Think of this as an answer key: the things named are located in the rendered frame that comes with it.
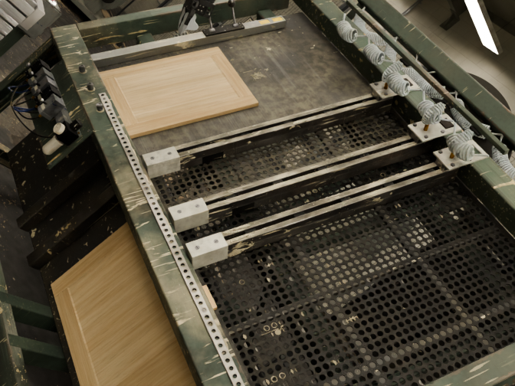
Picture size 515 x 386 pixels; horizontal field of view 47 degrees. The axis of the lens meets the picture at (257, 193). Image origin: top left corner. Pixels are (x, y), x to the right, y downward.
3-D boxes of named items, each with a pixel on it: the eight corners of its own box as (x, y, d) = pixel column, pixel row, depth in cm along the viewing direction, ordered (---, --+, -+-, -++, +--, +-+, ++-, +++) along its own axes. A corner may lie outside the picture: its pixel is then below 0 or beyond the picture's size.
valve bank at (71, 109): (-2, 77, 252) (38, 40, 248) (24, 95, 263) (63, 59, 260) (21, 154, 223) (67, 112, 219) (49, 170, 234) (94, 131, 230)
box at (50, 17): (6, 10, 259) (36, -18, 257) (27, 27, 269) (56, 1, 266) (11, 24, 252) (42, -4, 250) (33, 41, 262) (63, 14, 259)
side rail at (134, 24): (79, 43, 286) (75, 23, 278) (283, 2, 322) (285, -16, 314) (82, 50, 282) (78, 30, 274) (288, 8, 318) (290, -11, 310)
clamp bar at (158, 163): (142, 165, 225) (136, 116, 208) (400, 93, 264) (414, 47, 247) (150, 182, 219) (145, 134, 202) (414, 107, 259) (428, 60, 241)
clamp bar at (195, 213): (166, 217, 209) (162, 168, 191) (438, 132, 248) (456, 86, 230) (176, 237, 203) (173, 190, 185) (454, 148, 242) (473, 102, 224)
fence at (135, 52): (91, 62, 266) (90, 54, 264) (280, 22, 298) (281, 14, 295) (94, 68, 264) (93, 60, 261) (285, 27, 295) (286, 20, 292)
